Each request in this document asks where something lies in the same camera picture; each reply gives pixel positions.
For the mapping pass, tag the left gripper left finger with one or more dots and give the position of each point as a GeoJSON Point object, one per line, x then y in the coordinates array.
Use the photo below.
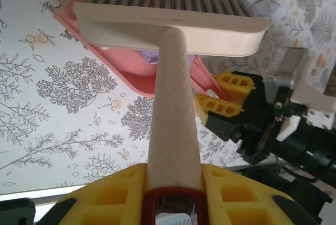
{"type": "Point", "coordinates": [110, 198]}

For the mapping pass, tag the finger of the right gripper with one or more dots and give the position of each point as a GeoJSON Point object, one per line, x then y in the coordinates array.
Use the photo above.
{"type": "Point", "coordinates": [218, 105]}
{"type": "Point", "coordinates": [233, 83]}

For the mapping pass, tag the pink dustpan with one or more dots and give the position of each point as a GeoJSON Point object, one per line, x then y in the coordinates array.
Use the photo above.
{"type": "Point", "coordinates": [123, 62]}

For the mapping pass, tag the purple paper scrap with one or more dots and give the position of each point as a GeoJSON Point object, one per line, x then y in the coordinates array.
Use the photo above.
{"type": "Point", "coordinates": [149, 56]}

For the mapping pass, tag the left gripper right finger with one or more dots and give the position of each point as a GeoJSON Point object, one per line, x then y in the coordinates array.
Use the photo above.
{"type": "Point", "coordinates": [236, 198]}

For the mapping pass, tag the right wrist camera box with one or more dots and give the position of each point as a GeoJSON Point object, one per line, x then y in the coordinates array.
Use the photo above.
{"type": "Point", "coordinates": [309, 93]}

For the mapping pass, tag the beige hand brush grey bristles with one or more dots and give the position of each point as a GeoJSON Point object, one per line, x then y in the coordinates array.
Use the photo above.
{"type": "Point", "coordinates": [173, 104]}

